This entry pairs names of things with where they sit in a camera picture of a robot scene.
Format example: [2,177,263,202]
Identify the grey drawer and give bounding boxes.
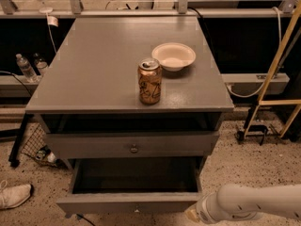
[44,131,219,159]
[57,157,203,215]

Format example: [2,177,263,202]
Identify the black cable at left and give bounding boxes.
[0,71,33,97]

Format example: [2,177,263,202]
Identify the grey top drawer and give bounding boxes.
[44,131,219,159]

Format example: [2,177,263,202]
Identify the right clear water bottle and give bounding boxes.
[33,53,48,76]

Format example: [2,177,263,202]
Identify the grey wooden drawer cabinet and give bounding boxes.
[24,16,235,171]

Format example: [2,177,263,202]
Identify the white cable with tag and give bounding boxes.
[32,0,60,55]

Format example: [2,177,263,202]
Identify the yellow folding ladder frame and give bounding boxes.
[243,0,301,138]

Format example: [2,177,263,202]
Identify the left clear water bottle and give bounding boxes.
[16,54,38,83]

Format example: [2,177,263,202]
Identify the white hose at right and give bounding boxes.
[226,6,282,99]

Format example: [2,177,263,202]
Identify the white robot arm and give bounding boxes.
[185,184,301,224]

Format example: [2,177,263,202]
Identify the white sneaker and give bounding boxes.
[0,180,33,210]

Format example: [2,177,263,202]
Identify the gold soda can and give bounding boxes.
[137,57,162,105]

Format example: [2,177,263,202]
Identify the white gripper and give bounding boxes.
[184,196,216,224]

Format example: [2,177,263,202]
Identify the white paper bowl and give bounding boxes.
[151,42,196,72]

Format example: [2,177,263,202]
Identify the clear water bottle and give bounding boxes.
[33,53,48,76]
[16,54,38,83]

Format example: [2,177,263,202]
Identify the black wire basket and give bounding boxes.
[22,123,64,168]

